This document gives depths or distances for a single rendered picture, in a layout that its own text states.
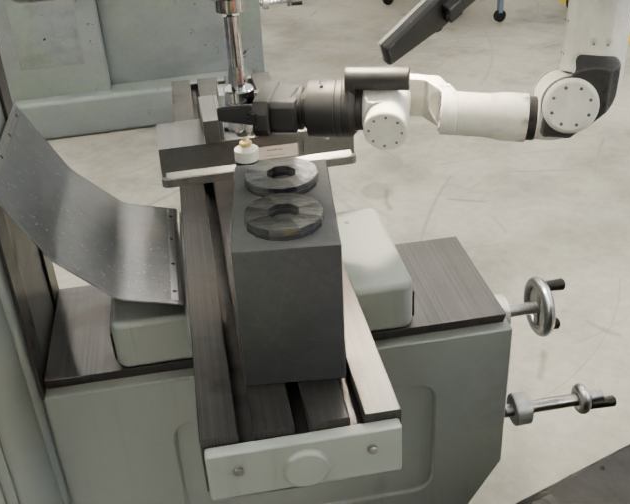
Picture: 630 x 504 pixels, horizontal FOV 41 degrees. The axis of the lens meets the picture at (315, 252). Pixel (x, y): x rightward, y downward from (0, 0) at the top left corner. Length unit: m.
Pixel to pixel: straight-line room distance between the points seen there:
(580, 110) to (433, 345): 0.47
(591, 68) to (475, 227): 2.07
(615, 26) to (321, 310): 0.59
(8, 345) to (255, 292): 0.51
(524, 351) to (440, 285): 1.13
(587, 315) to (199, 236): 1.75
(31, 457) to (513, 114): 0.92
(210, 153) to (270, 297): 0.59
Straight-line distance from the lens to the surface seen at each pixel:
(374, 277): 1.38
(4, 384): 1.35
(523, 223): 3.30
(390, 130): 1.23
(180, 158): 1.47
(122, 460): 1.50
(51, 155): 1.50
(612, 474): 1.45
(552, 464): 2.29
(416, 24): 0.59
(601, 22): 1.25
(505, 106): 1.26
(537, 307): 1.65
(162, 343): 1.36
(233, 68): 1.29
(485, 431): 1.61
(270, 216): 0.93
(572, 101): 1.23
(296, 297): 0.93
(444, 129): 1.26
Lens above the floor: 1.60
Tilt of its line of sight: 31 degrees down
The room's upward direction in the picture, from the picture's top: 3 degrees counter-clockwise
